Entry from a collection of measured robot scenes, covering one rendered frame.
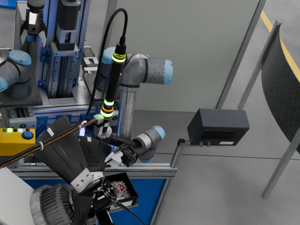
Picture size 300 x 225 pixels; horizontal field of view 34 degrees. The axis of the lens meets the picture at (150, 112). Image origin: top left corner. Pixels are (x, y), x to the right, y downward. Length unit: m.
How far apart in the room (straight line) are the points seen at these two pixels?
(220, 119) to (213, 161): 1.63
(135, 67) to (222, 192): 1.87
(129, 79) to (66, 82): 0.62
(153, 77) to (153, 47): 1.66
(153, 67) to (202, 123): 0.39
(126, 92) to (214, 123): 0.48
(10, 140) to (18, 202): 0.47
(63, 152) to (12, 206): 0.27
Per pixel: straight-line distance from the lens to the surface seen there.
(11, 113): 2.60
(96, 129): 1.85
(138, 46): 3.88
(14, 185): 1.98
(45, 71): 2.80
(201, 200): 3.76
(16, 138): 2.36
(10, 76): 2.45
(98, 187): 1.96
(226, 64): 4.23
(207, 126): 2.42
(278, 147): 4.51
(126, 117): 2.29
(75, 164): 1.95
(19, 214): 1.93
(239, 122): 2.51
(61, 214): 1.98
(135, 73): 2.24
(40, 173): 2.55
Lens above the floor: 2.74
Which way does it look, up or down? 39 degrees down
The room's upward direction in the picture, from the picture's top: 16 degrees clockwise
